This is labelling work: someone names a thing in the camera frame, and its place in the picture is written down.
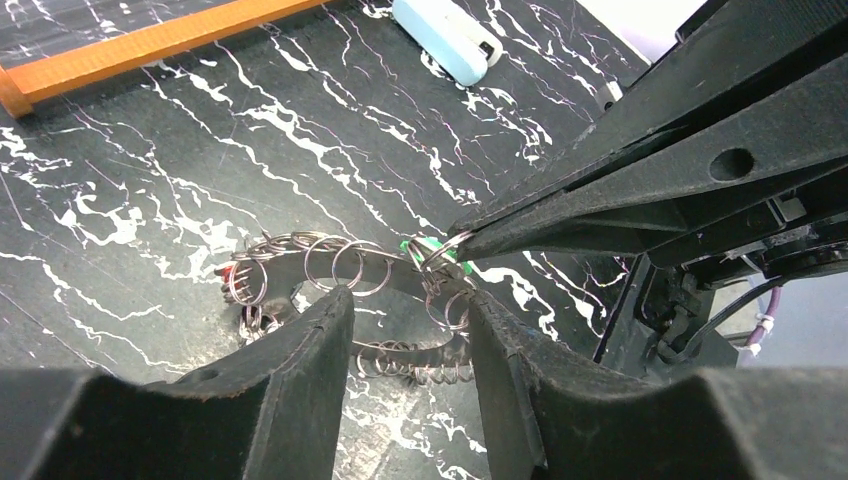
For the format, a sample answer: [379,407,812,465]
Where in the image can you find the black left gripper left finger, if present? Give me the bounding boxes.
[1,287,354,479]

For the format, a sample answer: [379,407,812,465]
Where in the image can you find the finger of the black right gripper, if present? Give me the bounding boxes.
[457,57,847,262]
[450,1,847,233]

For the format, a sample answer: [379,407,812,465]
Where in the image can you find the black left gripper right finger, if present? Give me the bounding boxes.
[469,292,847,479]

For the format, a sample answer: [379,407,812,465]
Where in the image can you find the green headed key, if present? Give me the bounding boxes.
[400,233,472,278]

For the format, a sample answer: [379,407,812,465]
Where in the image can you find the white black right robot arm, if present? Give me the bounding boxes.
[451,1,847,380]

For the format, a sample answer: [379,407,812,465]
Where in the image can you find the orange wooden two-tier shelf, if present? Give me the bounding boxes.
[1,0,322,119]

